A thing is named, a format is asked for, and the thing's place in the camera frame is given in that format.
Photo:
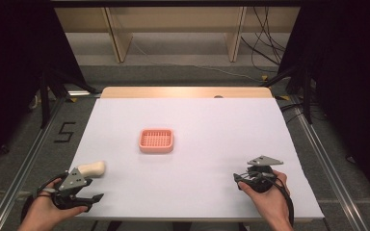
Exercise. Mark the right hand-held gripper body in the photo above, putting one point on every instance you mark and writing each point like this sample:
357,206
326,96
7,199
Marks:
263,179

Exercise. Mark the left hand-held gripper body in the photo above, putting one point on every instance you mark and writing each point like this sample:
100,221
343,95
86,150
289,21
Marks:
72,181

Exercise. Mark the cream bread roll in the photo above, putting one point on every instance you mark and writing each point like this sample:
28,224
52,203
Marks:
93,168

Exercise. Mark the pink soap dish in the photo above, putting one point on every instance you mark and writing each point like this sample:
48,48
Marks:
156,140

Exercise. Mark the person's right hand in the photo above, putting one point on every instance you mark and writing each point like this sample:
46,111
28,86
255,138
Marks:
269,202

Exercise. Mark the person's left hand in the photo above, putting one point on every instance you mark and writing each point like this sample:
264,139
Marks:
46,208

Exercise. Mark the white table mat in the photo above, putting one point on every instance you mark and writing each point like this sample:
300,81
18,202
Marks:
189,173

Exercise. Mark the yellow tape piece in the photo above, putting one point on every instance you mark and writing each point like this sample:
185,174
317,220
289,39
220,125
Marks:
264,77
282,97
72,99

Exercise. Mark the black metal stand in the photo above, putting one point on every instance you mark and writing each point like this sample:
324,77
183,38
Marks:
306,93
46,96

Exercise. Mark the wooden table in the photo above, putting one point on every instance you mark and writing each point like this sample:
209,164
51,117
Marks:
173,92

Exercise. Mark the dark curtain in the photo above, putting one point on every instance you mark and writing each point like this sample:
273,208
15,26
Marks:
13,64
350,80

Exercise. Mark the beige wooden desk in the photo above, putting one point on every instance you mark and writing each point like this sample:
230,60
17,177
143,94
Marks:
122,35

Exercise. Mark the aluminium floor rail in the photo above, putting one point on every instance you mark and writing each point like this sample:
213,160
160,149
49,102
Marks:
330,173
22,173

